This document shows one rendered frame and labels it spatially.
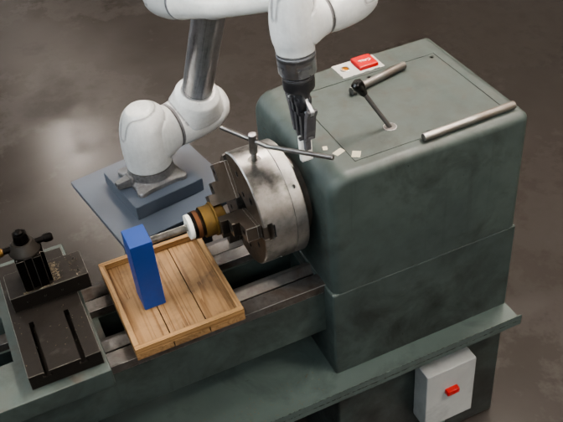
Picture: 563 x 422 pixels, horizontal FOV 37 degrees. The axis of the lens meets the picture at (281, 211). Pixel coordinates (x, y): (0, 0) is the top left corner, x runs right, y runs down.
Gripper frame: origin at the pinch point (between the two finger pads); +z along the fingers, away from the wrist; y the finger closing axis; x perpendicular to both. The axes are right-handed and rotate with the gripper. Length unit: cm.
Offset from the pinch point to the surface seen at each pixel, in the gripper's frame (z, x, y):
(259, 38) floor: 116, 100, -292
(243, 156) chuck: 6.9, -11.2, -14.9
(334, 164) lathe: 6.3, 6.5, 1.9
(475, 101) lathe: 6, 52, -3
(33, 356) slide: 34, -76, -2
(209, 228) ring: 21.9, -24.6, -10.9
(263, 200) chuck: 12.9, -11.7, -2.6
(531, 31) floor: 122, 241, -210
